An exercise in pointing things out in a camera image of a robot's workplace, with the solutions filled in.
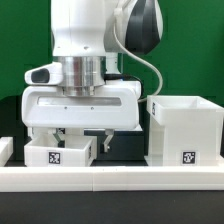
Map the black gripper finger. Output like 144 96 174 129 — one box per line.
48 128 65 148
102 129 114 153

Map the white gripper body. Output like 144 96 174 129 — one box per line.
22 80 141 130

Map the white drawer cabinet box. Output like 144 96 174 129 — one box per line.
145 96 224 166

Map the white drawer with knob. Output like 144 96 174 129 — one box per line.
24 134 97 167

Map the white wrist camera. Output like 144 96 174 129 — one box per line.
24 62 63 85

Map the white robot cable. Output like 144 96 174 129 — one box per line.
112 6 164 104

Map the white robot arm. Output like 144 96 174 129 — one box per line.
22 0 163 149

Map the white L-shaped barrier fence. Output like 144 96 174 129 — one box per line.
0 137 224 192

